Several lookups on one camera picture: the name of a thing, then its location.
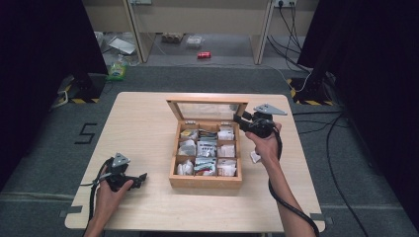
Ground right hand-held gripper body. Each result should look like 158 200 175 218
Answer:
246 104 289 139

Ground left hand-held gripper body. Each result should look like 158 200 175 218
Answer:
105 152 134 193

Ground wooden box with glass lid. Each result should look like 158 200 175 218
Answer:
165 96 250 190

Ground person's right hand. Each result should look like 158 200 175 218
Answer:
244 122 283 166

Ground person's left hand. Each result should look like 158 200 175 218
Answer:
95 180 134 220

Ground white sachets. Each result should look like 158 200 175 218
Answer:
217 125 235 141
217 143 236 158
176 159 195 176
177 139 198 157
216 159 237 177

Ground dark striped sachets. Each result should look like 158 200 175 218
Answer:
199 128 218 140

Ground yellow tea sachet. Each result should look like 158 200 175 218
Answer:
180 128 200 140

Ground silver and blue sachets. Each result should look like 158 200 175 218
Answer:
194 157 217 177

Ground black stand base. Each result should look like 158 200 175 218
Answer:
286 72 337 107
57 72 108 105

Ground clear plastic container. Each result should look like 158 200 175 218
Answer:
185 35 206 49

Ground green plastic bag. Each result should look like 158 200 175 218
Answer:
106 59 128 82

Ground grey tape strip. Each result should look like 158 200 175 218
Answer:
309 212 334 226

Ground cardboard egg carton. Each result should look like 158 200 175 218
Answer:
160 32 185 44

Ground black curtain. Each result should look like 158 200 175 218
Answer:
296 0 419 230
0 0 109 193

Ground clear plastic sheet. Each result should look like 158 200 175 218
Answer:
108 36 137 56

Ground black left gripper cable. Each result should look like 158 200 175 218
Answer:
80 157 115 231

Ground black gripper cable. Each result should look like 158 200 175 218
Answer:
80 157 115 231
268 127 321 237

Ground white floor cable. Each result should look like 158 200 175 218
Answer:
262 63 313 94

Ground white desk frame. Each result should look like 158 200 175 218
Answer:
81 0 320 66

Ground black floor cable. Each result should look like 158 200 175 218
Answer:
292 110 371 237

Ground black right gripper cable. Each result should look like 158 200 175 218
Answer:
268 127 321 237

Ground black socket cables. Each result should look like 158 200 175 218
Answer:
266 2 312 74

